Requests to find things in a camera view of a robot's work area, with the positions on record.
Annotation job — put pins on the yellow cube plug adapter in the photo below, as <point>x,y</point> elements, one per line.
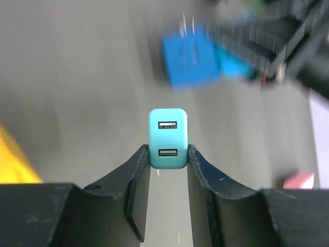
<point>15,167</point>

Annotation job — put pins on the pink triangular socket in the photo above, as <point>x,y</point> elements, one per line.
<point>300,180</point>

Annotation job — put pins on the blue cube socket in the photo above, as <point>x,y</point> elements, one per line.
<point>190,58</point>

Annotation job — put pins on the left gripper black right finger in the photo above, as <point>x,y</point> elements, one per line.
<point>220,207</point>

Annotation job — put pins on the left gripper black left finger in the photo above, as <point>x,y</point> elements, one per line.
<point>118,202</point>

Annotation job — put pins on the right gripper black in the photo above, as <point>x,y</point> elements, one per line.
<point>265,44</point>

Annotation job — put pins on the teal plug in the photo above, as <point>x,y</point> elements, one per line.
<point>168,138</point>

